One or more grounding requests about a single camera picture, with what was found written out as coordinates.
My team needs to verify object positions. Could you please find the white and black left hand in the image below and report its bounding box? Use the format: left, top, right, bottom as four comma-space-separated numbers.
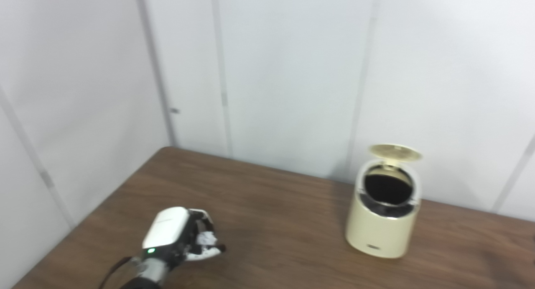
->
141, 206, 227, 266

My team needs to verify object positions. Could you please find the white paper ball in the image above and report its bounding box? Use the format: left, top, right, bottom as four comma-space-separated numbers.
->
196, 230, 218, 247

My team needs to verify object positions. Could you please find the cream-colored round bin lid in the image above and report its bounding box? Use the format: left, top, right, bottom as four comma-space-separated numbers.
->
368, 144, 423, 168

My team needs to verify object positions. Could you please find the cream-colored bin body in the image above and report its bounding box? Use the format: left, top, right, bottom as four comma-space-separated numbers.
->
345, 159, 423, 259

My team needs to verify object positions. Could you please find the black bin liner bag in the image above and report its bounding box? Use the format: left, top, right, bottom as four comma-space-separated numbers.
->
362, 168, 418, 218

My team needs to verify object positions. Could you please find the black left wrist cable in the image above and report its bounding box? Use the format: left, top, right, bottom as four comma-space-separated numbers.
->
98, 256, 134, 289

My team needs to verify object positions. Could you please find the gray wall post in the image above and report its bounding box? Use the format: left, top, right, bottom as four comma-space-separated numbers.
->
134, 0, 178, 147

